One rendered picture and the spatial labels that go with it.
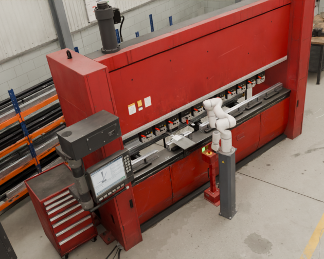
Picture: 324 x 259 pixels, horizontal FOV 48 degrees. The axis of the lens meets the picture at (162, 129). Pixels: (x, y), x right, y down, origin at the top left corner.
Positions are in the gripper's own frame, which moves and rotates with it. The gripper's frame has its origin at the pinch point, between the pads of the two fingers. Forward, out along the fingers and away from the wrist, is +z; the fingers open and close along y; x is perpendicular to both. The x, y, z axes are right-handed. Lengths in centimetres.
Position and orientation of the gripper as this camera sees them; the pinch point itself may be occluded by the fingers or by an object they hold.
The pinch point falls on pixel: (215, 152)
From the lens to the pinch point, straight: 470.5
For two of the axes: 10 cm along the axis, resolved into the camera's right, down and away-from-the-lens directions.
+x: 7.6, -4.1, 5.0
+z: 0.6, 8.1, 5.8
